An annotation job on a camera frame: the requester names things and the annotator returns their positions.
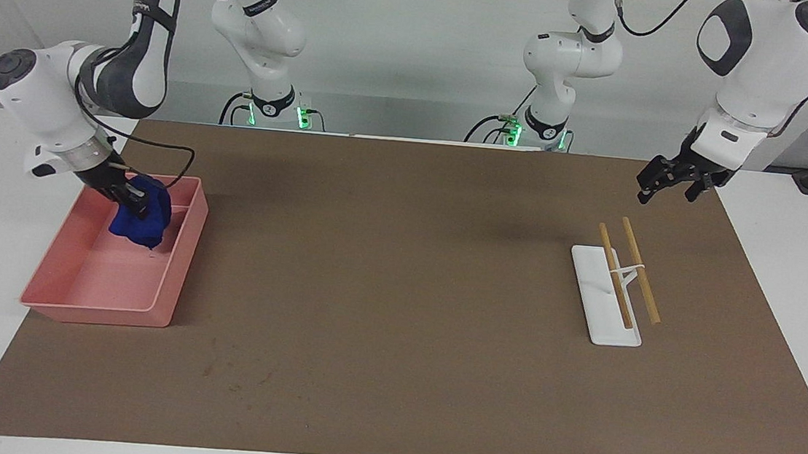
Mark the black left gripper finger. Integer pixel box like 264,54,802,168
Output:
683,176,718,206
633,154,682,208

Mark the blue towel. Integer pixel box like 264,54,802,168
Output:
107,173,176,251

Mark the white towel rack base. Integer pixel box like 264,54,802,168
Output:
563,243,650,349

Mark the wooden rack rod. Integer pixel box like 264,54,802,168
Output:
613,217,670,325
590,222,643,329

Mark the pink plastic bin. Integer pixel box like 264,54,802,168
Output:
17,163,212,334

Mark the brown table mat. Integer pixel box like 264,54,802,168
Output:
0,104,808,454

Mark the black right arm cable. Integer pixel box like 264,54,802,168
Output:
67,0,221,192

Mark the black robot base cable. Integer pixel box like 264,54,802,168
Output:
219,89,256,128
463,79,536,149

